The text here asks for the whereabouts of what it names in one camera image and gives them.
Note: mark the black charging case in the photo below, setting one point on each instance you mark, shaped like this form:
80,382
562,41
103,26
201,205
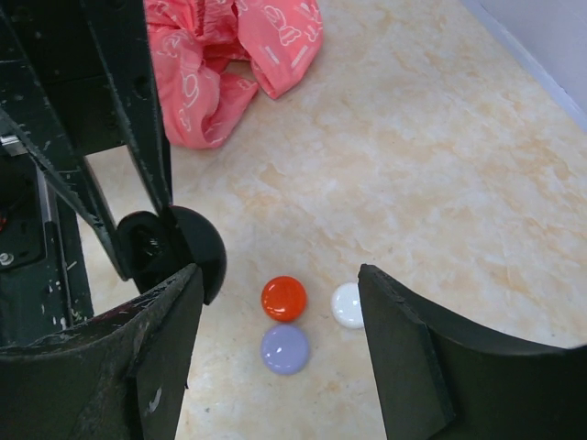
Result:
157,246

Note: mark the purple charging case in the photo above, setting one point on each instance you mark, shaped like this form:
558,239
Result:
285,349

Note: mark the white charging case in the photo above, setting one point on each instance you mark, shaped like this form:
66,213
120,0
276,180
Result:
346,307

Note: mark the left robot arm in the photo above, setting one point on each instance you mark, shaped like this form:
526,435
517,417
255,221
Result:
44,283

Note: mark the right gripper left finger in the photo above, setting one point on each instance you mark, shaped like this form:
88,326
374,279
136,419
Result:
119,375

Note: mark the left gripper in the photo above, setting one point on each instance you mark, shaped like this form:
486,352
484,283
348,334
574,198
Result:
50,66

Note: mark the pink plastic bag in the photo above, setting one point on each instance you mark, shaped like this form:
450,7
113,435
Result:
211,57

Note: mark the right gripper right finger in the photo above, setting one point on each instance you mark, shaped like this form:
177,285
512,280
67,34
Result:
440,375

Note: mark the orange charging case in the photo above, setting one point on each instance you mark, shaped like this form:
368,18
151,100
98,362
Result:
283,299

